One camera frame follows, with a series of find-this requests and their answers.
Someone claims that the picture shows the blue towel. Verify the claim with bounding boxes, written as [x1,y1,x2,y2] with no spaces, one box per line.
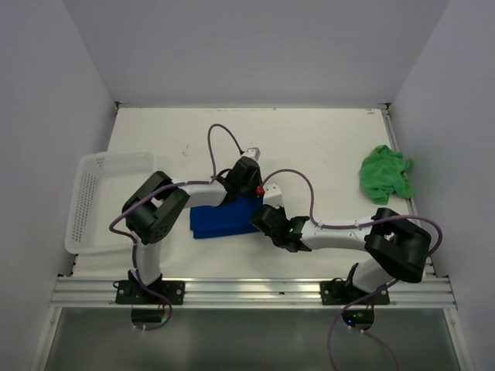
[189,197,263,240]

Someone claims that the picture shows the green towel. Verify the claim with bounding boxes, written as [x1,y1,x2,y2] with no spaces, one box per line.
[359,145,415,206]

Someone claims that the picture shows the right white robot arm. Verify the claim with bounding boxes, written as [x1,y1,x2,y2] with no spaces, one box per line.
[251,205,432,304]

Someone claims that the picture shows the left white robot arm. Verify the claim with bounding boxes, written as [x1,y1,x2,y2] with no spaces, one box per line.
[109,155,263,304]

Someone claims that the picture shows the white perforated plastic basket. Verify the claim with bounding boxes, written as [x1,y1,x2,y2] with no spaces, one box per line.
[65,151,156,254]

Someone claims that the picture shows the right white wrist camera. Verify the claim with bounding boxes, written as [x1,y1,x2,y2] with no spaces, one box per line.
[257,183,284,209]

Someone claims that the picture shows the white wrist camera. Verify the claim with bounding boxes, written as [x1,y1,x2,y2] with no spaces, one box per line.
[241,147,261,162]
[257,183,284,209]

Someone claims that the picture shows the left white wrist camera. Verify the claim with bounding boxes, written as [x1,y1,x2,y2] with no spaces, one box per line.
[241,147,261,162]

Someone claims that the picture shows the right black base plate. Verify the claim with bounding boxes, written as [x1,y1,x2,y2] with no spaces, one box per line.
[319,278,391,305]

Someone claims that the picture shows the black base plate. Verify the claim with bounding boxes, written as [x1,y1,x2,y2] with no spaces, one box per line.
[112,280,186,305]
[319,278,391,305]

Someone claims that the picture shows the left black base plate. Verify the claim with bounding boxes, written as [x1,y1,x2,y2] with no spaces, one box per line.
[112,280,186,305]

